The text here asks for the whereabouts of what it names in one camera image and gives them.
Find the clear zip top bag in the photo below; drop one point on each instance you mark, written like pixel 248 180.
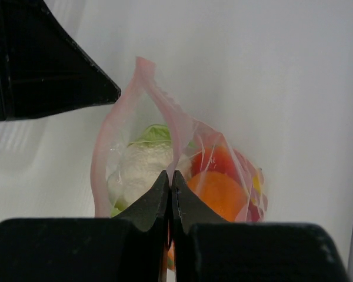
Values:
pixel 144 102

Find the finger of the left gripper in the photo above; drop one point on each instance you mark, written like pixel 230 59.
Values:
pixel 43 71

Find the fake orange fruit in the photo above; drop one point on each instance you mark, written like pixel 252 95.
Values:
pixel 221 193

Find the white plastic basket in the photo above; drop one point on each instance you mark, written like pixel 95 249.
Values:
pixel 45 165

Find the fake red tomato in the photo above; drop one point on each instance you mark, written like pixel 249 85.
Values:
pixel 214 159

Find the fake white cauliflower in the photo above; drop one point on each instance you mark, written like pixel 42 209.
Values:
pixel 149 151

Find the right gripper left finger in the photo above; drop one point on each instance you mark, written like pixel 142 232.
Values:
pixel 131 246

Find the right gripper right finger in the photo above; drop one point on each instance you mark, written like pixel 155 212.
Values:
pixel 209 248

